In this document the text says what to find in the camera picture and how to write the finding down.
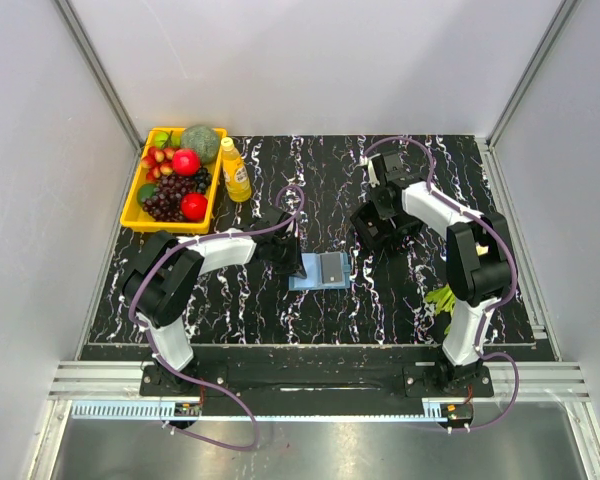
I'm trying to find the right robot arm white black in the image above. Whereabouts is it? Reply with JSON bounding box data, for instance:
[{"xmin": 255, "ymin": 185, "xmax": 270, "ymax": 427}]
[{"xmin": 361, "ymin": 154, "xmax": 517, "ymax": 396}]

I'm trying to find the green melon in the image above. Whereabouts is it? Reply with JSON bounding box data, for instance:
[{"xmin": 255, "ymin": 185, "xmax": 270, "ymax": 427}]
[{"xmin": 180, "ymin": 125, "xmax": 221, "ymax": 165}]

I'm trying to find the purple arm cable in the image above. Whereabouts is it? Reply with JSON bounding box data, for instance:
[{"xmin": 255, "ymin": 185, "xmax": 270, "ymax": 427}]
[
  {"xmin": 362, "ymin": 136, "xmax": 520, "ymax": 432},
  {"xmin": 128, "ymin": 183, "xmax": 306, "ymax": 451}
]

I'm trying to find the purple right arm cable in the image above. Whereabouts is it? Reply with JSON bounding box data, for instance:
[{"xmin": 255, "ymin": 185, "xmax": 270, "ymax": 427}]
[{"xmin": 362, "ymin": 136, "xmax": 520, "ymax": 432}]

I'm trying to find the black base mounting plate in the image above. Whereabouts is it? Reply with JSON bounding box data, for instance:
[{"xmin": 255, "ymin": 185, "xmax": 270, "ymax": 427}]
[{"xmin": 139, "ymin": 343, "xmax": 495, "ymax": 401}]

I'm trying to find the yellow plastic tray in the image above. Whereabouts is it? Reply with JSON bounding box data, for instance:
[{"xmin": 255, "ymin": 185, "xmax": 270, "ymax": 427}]
[{"xmin": 120, "ymin": 127, "xmax": 227, "ymax": 234}]

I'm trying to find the red apple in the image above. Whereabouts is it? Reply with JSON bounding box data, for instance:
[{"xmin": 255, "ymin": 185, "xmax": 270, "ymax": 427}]
[{"xmin": 180, "ymin": 193, "xmax": 208, "ymax": 222}]

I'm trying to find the green avocado fruit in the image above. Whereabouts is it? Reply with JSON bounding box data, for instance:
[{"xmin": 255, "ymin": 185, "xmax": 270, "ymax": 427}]
[{"xmin": 136, "ymin": 183, "xmax": 157, "ymax": 205}]

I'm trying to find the small red fruit cluster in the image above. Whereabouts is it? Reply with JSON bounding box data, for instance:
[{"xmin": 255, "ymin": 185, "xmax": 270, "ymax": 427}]
[{"xmin": 140, "ymin": 146, "xmax": 176, "ymax": 183}]

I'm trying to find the blue card holder wallet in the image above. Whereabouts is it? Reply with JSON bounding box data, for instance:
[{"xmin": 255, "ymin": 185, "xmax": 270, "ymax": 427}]
[{"xmin": 289, "ymin": 252, "xmax": 351, "ymax": 291}]

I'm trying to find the black card box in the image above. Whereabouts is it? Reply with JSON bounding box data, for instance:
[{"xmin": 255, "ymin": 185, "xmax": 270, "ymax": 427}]
[{"xmin": 350, "ymin": 201, "xmax": 424, "ymax": 252}]

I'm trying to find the white celery stalk with leaves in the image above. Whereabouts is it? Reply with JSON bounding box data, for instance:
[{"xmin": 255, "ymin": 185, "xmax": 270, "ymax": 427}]
[{"xmin": 424, "ymin": 242, "xmax": 491, "ymax": 336}]

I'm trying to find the yellow juice bottle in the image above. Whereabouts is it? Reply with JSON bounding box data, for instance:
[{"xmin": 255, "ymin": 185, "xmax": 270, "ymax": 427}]
[{"xmin": 221, "ymin": 137, "xmax": 252, "ymax": 203}]

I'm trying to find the dark purple grape bunch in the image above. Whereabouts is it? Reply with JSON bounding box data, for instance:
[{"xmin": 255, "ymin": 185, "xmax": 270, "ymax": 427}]
[{"xmin": 140, "ymin": 167, "xmax": 212, "ymax": 223}]

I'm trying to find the green lime fruit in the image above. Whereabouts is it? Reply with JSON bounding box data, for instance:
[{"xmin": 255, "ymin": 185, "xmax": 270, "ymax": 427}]
[{"xmin": 153, "ymin": 131, "xmax": 172, "ymax": 149}]

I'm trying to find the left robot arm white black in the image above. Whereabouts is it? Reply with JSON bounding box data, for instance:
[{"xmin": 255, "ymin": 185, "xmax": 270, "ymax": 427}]
[{"xmin": 122, "ymin": 207, "xmax": 306, "ymax": 395}]

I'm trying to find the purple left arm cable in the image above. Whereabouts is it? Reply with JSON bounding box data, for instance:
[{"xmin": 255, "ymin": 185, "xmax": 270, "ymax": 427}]
[{"xmin": 128, "ymin": 183, "xmax": 306, "ymax": 451}]

